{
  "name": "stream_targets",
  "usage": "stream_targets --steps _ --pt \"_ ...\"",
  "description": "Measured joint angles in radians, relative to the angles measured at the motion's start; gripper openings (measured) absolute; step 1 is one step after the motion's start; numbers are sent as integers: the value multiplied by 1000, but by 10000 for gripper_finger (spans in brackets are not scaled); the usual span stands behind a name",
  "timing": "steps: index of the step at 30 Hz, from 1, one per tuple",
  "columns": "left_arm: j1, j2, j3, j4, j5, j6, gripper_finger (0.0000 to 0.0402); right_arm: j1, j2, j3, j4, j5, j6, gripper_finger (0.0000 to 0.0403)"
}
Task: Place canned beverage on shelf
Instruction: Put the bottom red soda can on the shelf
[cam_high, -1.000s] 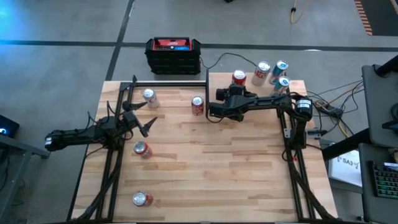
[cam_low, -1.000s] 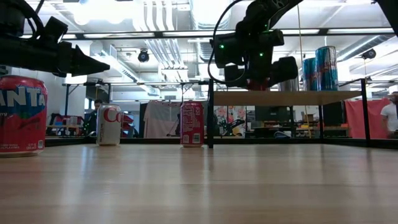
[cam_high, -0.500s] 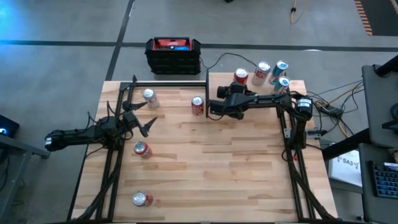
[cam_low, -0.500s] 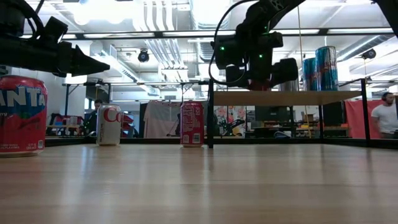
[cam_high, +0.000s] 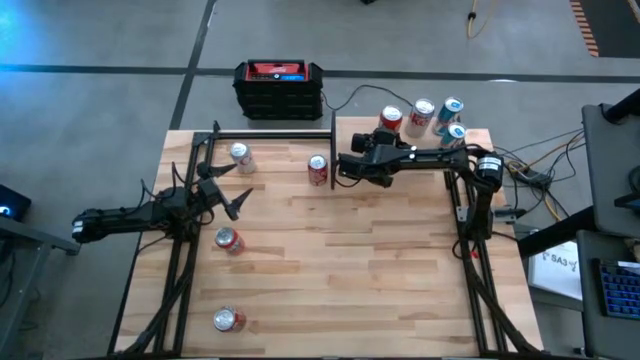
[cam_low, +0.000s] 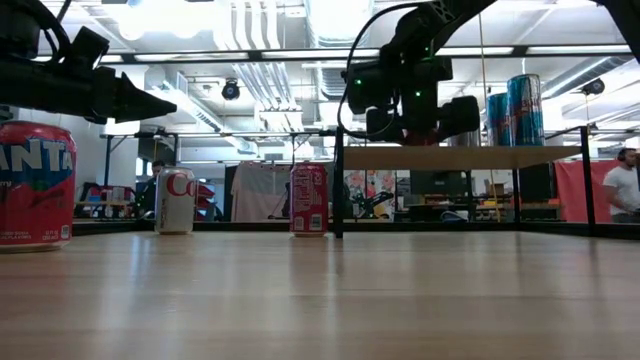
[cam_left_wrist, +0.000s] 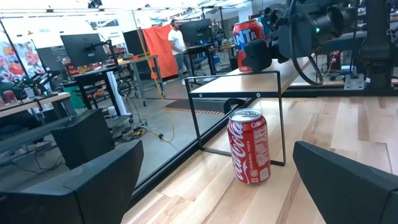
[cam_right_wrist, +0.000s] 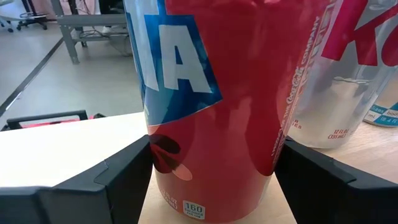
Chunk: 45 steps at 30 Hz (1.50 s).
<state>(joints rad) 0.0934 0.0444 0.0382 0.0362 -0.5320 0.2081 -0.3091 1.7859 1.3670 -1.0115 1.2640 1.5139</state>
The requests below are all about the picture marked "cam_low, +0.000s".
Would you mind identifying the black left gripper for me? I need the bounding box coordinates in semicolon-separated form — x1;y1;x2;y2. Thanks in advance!
0;58;178;125

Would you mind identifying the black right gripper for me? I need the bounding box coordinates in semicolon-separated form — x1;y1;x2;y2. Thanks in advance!
364;57;482;142

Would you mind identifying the red Fanta strawberry soda can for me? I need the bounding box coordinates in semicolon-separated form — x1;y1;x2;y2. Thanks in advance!
402;128;441;148
0;119;78;255

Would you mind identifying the red Coca-Cola can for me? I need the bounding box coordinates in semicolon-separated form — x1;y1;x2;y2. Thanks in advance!
289;162;330;239

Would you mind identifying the black computer monitor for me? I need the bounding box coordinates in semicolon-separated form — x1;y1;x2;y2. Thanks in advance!
519;162;554;204
409;170;469;196

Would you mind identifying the floral art poster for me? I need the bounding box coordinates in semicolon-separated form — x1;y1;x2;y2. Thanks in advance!
344;169;397;221

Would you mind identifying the person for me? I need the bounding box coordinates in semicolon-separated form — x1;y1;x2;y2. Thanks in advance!
139;158;166;217
602;147;640;225

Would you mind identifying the white draped cloth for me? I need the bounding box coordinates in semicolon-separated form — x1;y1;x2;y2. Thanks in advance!
230;162;294;223

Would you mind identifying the orange-red hanging cloth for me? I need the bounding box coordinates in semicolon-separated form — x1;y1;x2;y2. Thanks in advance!
554;159;621;224

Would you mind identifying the wooden shelf black metal frame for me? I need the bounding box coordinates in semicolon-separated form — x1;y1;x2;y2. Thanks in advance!
332;124;600;240

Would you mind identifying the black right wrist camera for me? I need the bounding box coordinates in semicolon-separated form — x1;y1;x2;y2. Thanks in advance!
344;62;400;115

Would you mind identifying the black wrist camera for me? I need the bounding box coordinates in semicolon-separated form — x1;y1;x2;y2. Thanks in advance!
69;25;110;69
344;62;400;115

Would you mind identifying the black background rack frame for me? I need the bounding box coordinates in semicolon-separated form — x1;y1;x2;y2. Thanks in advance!
101;130;337;224

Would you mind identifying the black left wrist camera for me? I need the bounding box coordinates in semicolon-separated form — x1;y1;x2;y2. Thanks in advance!
69;25;110;69

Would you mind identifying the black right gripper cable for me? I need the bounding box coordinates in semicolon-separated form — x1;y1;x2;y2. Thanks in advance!
337;1;436;142

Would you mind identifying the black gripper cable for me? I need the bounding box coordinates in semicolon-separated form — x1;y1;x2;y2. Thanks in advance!
19;0;74;64
337;1;436;142

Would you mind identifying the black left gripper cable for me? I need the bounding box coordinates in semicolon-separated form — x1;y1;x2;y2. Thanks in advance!
19;0;74;64

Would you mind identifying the black overhead frame bar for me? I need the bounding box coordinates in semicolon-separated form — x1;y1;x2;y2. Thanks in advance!
39;46;632;65

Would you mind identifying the black aluminium rig frame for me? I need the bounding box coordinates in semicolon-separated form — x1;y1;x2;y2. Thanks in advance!
72;219;640;240

